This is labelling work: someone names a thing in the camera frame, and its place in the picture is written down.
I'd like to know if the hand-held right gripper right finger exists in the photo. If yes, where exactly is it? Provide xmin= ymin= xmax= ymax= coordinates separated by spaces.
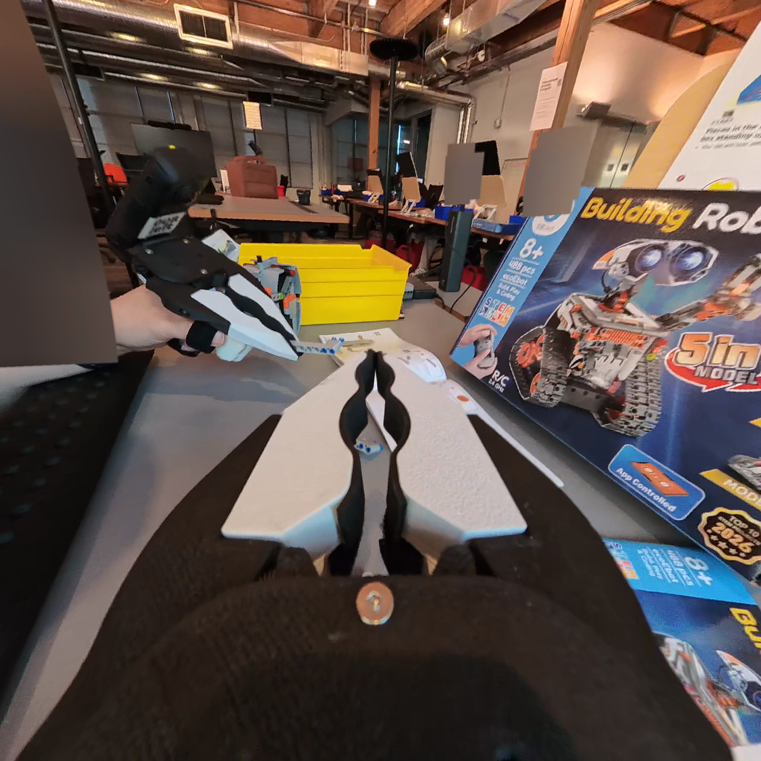
xmin=378 ymin=351 xmax=528 ymax=576

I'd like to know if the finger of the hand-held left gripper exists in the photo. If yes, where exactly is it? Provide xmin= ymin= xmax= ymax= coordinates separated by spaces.
xmin=189 ymin=284 xmax=300 ymax=362
xmin=228 ymin=275 xmax=298 ymax=346

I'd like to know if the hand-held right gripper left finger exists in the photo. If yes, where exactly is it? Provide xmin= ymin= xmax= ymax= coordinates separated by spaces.
xmin=221 ymin=350 xmax=379 ymax=576

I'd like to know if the grey building beam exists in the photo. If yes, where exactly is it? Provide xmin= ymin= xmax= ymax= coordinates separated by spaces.
xmin=290 ymin=336 xmax=347 ymax=359

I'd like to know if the grey desk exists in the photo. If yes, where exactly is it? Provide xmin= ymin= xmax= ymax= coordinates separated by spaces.
xmin=0 ymin=284 xmax=685 ymax=751

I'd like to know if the person's left hand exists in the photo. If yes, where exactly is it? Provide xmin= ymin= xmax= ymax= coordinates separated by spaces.
xmin=111 ymin=285 xmax=228 ymax=358

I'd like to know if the partly built toy robot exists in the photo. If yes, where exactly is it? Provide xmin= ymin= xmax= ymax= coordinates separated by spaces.
xmin=245 ymin=256 xmax=303 ymax=329

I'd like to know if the printed leaflet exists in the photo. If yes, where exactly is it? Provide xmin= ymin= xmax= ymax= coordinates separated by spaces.
xmin=201 ymin=229 xmax=241 ymax=264

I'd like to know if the yellow plastic bin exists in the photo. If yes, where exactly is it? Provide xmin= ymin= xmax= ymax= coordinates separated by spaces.
xmin=238 ymin=242 xmax=413 ymax=327

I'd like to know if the open instruction booklet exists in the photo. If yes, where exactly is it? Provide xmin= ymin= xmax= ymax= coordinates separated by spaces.
xmin=319 ymin=327 xmax=564 ymax=489

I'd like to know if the brown bag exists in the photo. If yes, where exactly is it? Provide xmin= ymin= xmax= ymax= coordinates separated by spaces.
xmin=225 ymin=155 xmax=279 ymax=199

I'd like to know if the black monitor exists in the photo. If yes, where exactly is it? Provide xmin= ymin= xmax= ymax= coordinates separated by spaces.
xmin=131 ymin=122 xmax=218 ymax=180

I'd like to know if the long background table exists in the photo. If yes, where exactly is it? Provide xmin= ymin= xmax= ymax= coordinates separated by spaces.
xmin=344 ymin=195 xmax=519 ymax=243

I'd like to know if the black stand pole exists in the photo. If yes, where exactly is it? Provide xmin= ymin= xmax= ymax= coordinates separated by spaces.
xmin=43 ymin=0 xmax=118 ymax=210

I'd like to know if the dark upright power unit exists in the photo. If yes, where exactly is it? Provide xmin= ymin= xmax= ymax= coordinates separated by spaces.
xmin=439 ymin=206 xmax=475 ymax=293

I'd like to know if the blue robot kit box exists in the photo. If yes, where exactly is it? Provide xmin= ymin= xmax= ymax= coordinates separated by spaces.
xmin=449 ymin=187 xmax=761 ymax=582

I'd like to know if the black perforated panel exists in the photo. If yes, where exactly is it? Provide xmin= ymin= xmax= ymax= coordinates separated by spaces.
xmin=0 ymin=350 xmax=157 ymax=690

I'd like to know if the white ceiling vent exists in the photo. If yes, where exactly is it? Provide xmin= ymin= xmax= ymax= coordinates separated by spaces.
xmin=173 ymin=3 xmax=234 ymax=50

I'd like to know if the blue printed booklet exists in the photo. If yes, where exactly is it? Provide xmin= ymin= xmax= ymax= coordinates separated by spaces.
xmin=602 ymin=537 xmax=761 ymax=749

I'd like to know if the tan curved board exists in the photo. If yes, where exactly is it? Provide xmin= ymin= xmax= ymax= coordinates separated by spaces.
xmin=623 ymin=50 xmax=739 ymax=190

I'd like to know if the white poster board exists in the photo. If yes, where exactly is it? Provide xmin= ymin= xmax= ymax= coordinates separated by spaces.
xmin=656 ymin=34 xmax=761 ymax=192

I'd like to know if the silver air duct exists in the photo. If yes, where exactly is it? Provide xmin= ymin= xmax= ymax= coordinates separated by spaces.
xmin=33 ymin=5 xmax=371 ymax=79

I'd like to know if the paper notice on post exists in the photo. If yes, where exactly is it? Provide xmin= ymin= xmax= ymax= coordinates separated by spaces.
xmin=530 ymin=61 xmax=568 ymax=132

